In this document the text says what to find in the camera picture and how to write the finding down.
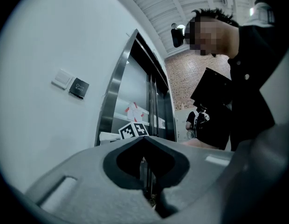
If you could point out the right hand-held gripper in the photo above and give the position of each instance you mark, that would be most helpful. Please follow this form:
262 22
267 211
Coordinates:
132 130

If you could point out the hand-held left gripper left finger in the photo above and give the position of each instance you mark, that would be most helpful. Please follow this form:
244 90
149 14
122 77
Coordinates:
88 178

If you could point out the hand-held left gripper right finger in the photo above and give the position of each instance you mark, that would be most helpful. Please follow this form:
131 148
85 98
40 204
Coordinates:
200 171

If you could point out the paper notice with red tape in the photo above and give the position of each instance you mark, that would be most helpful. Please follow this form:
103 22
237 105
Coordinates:
134 112

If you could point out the dark glass door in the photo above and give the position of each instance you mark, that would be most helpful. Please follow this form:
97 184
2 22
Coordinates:
137 85

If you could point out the black exit button plate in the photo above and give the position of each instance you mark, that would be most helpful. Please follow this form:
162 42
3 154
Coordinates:
78 88

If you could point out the black flat panel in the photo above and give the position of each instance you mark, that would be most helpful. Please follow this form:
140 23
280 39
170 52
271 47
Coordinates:
212 87

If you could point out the person's head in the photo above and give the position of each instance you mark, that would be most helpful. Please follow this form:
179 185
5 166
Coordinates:
212 36

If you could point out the white wall switch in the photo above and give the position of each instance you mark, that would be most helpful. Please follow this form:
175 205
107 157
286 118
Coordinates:
61 79

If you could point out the black head-worn camera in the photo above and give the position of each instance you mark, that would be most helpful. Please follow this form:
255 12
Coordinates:
177 37

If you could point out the white wall-mounted device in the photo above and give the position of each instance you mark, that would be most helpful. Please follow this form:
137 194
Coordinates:
262 14

